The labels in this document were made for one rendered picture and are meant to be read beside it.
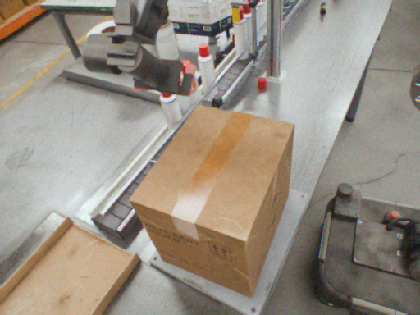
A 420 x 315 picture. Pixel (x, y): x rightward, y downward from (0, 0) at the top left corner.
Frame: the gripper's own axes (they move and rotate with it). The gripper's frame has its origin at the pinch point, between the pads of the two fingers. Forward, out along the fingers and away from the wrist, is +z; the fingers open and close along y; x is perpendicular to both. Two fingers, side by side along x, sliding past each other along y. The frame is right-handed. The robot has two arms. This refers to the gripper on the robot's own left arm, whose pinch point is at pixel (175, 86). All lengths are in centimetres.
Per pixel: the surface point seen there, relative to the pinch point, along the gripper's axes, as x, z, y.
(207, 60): -17.0, 30.9, 6.2
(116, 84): -9, 45, 52
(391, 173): 6, 149, -75
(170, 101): 0.6, 16.5, 9.6
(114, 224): 37.3, 7.1, 15.0
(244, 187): 19.7, -8.7, -22.3
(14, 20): -116, 217, 353
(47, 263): 51, 2, 30
